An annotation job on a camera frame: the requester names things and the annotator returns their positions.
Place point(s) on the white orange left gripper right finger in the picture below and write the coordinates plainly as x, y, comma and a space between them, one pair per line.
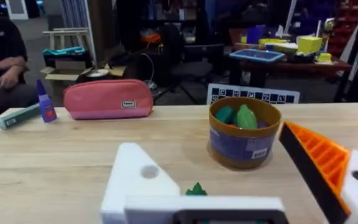
331, 169

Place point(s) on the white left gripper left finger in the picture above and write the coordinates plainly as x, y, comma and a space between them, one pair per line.
135, 183

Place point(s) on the green toy vegetable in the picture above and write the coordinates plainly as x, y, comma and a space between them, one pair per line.
196, 189

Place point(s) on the pink zip bag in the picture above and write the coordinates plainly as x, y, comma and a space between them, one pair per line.
107, 99

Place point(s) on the brown tub with toys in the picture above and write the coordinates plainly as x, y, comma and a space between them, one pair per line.
244, 133

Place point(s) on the dark wooden table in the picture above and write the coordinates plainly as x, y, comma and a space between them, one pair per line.
291, 70

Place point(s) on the black and white marker board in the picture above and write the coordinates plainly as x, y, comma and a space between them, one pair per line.
253, 94

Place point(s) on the purple glue bottle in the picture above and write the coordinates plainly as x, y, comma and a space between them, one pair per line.
45, 104

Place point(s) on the yellow box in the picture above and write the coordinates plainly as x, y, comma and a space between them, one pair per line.
309, 44

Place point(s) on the open cardboard box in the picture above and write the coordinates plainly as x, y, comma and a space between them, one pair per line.
73, 72

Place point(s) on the black office chair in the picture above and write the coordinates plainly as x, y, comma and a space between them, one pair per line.
182, 59

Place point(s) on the grey-green long box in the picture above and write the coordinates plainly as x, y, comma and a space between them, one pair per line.
17, 117

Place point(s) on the blue plastic tray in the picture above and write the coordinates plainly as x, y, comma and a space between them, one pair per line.
256, 56

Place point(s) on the person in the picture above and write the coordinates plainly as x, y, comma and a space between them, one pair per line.
0, 59

